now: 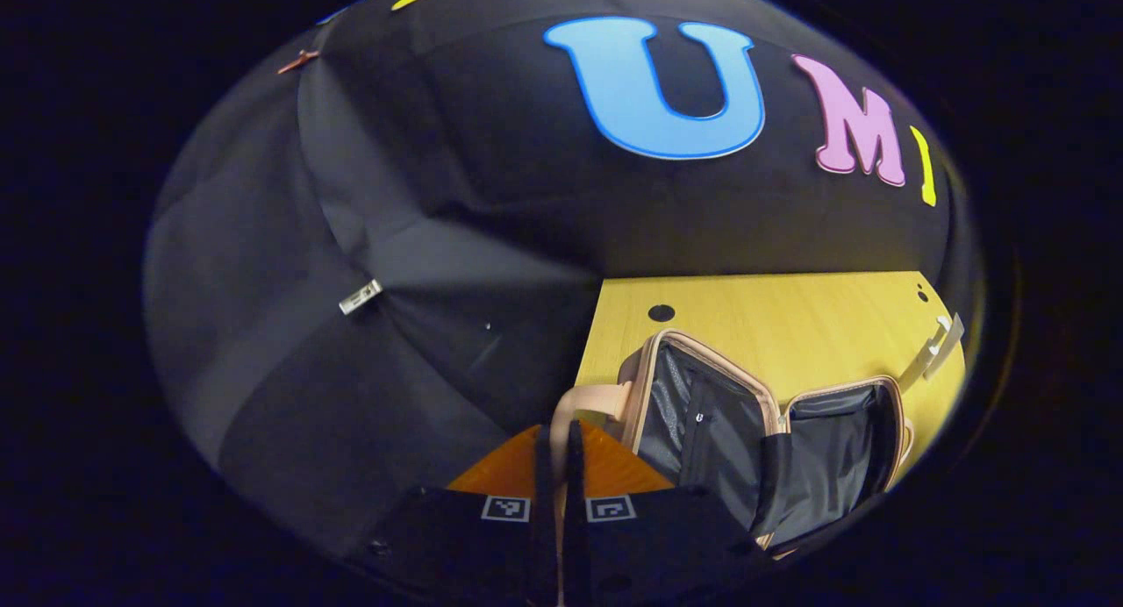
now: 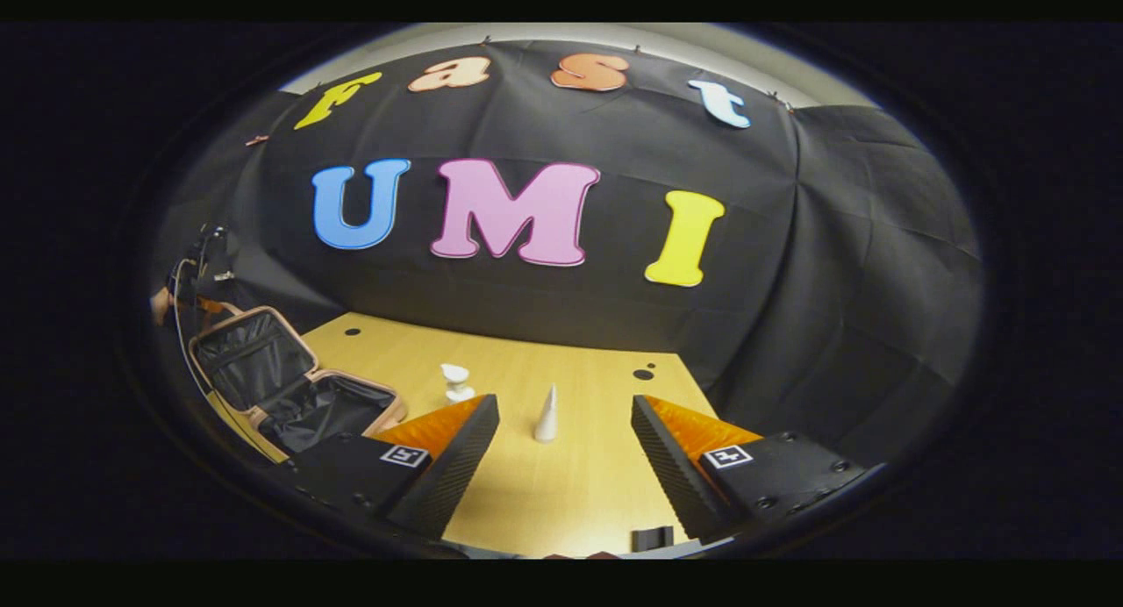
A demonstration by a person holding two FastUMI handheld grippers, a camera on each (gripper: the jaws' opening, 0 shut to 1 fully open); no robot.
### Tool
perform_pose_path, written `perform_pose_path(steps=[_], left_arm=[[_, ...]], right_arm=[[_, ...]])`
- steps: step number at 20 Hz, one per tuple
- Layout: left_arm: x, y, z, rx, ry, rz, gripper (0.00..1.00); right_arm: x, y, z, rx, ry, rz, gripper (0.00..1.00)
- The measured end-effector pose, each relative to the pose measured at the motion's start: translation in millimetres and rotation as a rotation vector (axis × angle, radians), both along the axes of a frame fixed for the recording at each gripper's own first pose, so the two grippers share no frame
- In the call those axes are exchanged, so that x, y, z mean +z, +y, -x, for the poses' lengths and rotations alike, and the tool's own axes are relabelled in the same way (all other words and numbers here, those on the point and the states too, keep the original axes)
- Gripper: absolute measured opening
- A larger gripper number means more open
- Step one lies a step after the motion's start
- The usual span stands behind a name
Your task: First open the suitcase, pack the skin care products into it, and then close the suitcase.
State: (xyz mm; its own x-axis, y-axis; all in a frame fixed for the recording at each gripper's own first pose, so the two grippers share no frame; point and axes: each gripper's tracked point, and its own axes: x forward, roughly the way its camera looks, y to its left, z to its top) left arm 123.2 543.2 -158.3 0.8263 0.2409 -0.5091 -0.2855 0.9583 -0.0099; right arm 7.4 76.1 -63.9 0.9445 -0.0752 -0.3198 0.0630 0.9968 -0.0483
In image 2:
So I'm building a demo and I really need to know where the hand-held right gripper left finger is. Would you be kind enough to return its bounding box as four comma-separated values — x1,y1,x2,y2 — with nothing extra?
285,394,501,542

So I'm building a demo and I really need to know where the black backdrop cloth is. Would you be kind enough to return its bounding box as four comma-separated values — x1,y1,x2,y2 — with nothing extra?
145,39,984,468

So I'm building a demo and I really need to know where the white pump bottle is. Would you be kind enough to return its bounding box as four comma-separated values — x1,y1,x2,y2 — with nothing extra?
440,363,476,404

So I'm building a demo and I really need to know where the white tube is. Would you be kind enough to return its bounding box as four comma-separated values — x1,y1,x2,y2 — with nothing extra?
534,383,559,443

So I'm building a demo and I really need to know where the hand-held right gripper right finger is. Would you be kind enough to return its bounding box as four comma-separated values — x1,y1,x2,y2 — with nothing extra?
632,394,887,545

